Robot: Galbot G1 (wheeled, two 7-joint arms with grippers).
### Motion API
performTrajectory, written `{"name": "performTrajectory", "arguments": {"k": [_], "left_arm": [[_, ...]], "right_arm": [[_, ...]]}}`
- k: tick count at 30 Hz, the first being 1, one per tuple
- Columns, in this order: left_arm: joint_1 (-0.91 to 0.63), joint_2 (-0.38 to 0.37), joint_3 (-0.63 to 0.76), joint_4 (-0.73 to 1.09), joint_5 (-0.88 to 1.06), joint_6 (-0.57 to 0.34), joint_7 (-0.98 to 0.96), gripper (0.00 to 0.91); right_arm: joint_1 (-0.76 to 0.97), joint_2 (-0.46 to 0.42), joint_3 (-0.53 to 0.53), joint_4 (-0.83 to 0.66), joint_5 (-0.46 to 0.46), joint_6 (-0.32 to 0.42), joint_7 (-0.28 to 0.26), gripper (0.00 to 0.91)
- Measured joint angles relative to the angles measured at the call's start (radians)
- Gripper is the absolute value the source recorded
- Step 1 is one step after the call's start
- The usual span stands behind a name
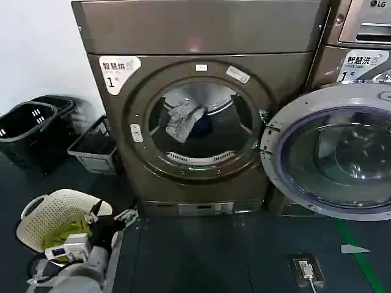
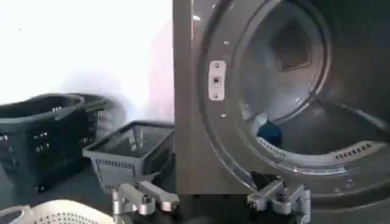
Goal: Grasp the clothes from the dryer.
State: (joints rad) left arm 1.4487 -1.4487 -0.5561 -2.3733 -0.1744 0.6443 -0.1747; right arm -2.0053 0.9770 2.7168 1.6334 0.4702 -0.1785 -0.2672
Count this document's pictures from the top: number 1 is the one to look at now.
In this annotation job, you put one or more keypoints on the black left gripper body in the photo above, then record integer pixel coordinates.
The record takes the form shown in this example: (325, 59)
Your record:
(105, 230)

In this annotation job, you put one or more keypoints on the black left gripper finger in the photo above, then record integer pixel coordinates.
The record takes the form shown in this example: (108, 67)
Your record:
(126, 216)
(95, 212)

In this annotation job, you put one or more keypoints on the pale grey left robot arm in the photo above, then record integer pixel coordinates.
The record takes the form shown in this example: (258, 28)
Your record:
(82, 271)

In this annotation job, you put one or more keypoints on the olive green garment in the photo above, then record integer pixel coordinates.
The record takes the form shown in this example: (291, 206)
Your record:
(65, 232)

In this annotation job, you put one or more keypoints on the cream perforated laundry basket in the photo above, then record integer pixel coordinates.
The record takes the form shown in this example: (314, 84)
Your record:
(52, 207)

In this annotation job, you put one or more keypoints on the grey rectangular plastic basket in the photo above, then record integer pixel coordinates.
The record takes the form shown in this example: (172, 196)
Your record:
(97, 161)

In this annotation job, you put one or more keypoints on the grey crumpled garment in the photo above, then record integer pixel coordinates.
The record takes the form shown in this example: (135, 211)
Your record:
(180, 122)

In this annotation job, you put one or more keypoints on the dark blue garment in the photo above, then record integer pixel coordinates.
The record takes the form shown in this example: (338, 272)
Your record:
(203, 126)

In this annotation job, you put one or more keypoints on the round glass dryer door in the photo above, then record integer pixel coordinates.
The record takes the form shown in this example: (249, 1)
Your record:
(275, 143)

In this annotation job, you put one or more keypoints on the black floor socket box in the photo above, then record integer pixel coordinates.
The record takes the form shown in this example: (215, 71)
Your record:
(294, 271)

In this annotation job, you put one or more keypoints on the grey-brown front-load dryer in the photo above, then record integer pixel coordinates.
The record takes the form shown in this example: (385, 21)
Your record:
(189, 27)

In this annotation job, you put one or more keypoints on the grey floor tape piece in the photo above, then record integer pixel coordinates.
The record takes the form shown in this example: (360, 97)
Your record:
(352, 249)

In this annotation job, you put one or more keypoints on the green floor tape line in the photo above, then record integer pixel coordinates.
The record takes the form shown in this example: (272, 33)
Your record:
(360, 259)

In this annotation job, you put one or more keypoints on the grey-brown front-load washer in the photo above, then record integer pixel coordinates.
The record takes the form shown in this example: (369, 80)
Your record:
(327, 64)

